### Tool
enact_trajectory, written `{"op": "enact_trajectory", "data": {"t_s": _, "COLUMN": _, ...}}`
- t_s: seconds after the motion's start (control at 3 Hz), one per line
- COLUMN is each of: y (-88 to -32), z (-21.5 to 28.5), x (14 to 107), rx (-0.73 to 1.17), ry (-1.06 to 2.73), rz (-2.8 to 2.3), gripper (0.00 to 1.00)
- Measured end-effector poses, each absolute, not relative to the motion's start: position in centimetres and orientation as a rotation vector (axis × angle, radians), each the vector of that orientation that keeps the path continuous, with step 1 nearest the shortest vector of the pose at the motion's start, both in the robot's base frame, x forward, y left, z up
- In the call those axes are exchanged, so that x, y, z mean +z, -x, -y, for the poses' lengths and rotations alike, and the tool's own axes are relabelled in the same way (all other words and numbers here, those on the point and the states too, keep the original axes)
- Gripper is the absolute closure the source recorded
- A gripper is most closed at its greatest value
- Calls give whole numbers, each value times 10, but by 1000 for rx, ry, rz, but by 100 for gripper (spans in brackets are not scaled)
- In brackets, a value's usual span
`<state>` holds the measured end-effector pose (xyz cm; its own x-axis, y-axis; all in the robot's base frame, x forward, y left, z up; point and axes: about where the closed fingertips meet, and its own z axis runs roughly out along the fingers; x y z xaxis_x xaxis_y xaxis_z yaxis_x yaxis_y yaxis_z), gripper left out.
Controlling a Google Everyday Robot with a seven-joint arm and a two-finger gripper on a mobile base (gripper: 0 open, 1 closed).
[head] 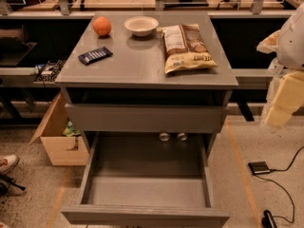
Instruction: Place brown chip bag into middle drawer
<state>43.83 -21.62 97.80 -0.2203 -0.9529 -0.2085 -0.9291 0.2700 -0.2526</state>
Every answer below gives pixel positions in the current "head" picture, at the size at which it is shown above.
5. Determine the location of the white bowl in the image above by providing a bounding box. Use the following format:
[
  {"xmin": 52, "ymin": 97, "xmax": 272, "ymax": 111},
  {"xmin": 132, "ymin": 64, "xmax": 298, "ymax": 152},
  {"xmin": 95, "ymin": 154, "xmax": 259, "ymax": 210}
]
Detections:
[{"xmin": 124, "ymin": 16, "xmax": 159, "ymax": 37}]

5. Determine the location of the white sneaker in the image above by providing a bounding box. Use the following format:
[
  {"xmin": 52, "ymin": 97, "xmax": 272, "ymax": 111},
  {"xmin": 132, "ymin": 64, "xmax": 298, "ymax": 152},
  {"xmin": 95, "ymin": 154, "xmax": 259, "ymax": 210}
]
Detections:
[{"xmin": 0, "ymin": 154, "xmax": 19, "ymax": 174}]

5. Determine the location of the orange fruit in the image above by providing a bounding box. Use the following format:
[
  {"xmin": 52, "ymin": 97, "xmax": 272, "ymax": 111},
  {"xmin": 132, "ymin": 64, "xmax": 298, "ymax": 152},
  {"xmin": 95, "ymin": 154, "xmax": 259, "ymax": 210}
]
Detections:
[{"xmin": 92, "ymin": 16, "xmax": 111, "ymax": 37}]

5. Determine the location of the cardboard box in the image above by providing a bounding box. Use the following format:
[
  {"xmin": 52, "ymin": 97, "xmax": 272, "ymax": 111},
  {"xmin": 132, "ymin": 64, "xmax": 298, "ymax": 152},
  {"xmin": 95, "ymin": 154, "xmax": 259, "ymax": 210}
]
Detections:
[{"xmin": 29, "ymin": 93, "xmax": 89, "ymax": 166}]

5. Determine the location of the black plug on floor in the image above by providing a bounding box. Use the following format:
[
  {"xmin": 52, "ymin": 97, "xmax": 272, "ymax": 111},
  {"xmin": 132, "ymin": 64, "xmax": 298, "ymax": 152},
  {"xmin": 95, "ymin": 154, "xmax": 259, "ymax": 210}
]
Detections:
[{"xmin": 261, "ymin": 210, "xmax": 277, "ymax": 228}]

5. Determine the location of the black cable on floor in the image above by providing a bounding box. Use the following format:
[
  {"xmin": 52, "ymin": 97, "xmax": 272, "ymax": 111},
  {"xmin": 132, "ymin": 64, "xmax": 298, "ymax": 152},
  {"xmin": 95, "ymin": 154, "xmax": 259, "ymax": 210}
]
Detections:
[{"xmin": 254, "ymin": 144, "xmax": 304, "ymax": 224}]

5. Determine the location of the closed grey middle drawer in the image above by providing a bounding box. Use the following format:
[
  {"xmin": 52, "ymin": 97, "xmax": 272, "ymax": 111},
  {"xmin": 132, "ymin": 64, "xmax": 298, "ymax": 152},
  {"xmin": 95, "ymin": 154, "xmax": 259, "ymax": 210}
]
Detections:
[{"xmin": 66, "ymin": 104, "xmax": 228, "ymax": 133}]

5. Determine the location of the glass drawer knob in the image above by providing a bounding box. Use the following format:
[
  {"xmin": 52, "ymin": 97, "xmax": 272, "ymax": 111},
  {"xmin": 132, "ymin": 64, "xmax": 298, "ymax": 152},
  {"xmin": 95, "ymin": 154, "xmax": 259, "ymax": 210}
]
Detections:
[
  {"xmin": 177, "ymin": 132, "xmax": 188, "ymax": 141},
  {"xmin": 159, "ymin": 132, "xmax": 170, "ymax": 142}
]

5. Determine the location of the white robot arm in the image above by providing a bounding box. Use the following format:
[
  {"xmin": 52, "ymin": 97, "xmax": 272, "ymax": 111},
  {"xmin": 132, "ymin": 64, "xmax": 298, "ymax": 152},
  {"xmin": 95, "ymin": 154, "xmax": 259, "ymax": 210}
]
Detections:
[{"xmin": 256, "ymin": 4, "xmax": 304, "ymax": 129}]

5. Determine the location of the brown chip bag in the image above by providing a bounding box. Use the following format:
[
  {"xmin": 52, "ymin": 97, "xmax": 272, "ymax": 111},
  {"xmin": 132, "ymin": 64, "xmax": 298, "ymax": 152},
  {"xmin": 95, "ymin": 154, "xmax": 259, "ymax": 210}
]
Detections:
[{"xmin": 157, "ymin": 24, "xmax": 218, "ymax": 74}]

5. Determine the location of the black strap on floor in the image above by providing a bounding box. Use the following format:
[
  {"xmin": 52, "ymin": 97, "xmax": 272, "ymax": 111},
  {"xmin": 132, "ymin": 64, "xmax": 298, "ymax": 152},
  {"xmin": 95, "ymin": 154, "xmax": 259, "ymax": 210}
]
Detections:
[{"xmin": 0, "ymin": 173, "xmax": 27, "ymax": 196}]

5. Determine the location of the patterned black box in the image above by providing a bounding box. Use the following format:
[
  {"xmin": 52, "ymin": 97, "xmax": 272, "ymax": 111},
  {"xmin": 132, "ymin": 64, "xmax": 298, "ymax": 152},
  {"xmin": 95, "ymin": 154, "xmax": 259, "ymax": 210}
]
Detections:
[{"xmin": 34, "ymin": 60, "xmax": 66, "ymax": 83}]

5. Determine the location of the grey drawer cabinet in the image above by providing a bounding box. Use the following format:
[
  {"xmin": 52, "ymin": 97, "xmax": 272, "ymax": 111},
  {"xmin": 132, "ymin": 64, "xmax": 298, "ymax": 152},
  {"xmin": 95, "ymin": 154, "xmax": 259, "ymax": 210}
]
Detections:
[{"xmin": 55, "ymin": 10, "xmax": 239, "ymax": 228}]

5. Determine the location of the left glass drawer knob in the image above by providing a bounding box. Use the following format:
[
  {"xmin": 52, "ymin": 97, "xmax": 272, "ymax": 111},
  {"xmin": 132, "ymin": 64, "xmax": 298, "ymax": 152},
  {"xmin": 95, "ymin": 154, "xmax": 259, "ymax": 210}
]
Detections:
[{"xmin": 159, "ymin": 132, "xmax": 170, "ymax": 142}]

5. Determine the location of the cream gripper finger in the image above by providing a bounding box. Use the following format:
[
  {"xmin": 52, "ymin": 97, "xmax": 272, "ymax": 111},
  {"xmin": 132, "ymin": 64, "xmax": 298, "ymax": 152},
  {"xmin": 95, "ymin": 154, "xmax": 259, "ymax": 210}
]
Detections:
[
  {"xmin": 256, "ymin": 30, "xmax": 280, "ymax": 54},
  {"xmin": 262, "ymin": 71, "xmax": 304, "ymax": 127}
]

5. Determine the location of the right glass drawer knob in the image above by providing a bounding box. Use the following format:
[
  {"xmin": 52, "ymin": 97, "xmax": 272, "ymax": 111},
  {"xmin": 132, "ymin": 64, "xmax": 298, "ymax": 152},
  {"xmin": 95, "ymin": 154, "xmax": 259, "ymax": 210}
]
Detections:
[{"xmin": 177, "ymin": 132, "xmax": 188, "ymax": 141}]

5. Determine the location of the black power adapter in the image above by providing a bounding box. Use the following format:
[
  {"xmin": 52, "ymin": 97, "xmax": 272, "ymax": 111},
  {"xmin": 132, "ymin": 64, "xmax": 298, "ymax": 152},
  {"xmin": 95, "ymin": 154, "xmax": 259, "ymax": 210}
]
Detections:
[{"xmin": 248, "ymin": 161, "xmax": 270, "ymax": 175}]

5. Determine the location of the open grey bottom drawer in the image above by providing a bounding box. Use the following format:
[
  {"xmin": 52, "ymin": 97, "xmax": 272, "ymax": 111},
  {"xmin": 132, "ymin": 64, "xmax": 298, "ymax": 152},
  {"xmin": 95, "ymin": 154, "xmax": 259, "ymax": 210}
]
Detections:
[{"xmin": 62, "ymin": 133, "xmax": 229, "ymax": 228}]

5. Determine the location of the green packet in box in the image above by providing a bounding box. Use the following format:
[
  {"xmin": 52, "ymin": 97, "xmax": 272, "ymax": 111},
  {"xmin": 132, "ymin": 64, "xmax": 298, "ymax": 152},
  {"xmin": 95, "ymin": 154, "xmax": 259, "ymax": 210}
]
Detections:
[{"xmin": 63, "ymin": 121, "xmax": 81, "ymax": 137}]

